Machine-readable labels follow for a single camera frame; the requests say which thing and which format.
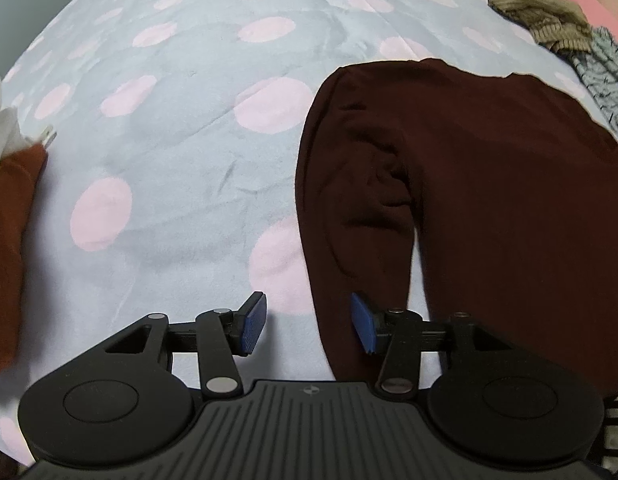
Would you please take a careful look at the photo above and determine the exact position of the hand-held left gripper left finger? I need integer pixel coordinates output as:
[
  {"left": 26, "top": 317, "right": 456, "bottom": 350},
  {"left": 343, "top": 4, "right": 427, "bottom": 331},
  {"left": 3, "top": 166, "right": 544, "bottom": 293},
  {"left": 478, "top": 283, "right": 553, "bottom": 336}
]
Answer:
[{"left": 96, "top": 291, "right": 269, "bottom": 402}]

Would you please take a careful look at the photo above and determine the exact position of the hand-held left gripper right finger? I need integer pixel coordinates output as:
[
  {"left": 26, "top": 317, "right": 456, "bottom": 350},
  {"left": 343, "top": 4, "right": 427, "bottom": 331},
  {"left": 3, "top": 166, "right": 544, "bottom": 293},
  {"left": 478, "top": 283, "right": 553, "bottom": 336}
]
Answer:
[{"left": 350, "top": 292, "right": 520, "bottom": 402}]

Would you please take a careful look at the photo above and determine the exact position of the maroon shirt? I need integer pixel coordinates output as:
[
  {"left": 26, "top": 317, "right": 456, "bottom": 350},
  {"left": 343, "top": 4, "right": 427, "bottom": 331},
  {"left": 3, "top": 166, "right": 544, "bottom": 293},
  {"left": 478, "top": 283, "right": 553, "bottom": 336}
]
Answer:
[{"left": 293, "top": 58, "right": 618, "bottom": 402}]

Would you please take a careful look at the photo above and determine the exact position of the rust orange folded cloth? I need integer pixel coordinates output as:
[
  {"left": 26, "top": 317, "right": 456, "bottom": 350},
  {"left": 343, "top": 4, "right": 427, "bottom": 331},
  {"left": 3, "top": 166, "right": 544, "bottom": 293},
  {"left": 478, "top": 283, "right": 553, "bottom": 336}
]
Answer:
[{"left": 0, "top": 142, "right": 49, "bottom": 379}]

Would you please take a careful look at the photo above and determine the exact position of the grey patterned garment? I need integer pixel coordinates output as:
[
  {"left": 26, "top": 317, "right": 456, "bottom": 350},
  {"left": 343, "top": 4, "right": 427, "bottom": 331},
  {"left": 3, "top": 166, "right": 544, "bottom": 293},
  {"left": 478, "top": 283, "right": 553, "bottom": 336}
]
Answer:
[{"left": 569, "top": 27, "right": 618, "bottom": 139}]

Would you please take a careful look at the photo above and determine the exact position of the olive striped shirt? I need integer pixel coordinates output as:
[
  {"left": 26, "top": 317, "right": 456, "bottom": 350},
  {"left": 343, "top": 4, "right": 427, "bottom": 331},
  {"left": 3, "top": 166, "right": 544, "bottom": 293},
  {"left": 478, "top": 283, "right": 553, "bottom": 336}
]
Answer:
[{"left": 487, "top": 0, "right": 595, "bottom": 54}]

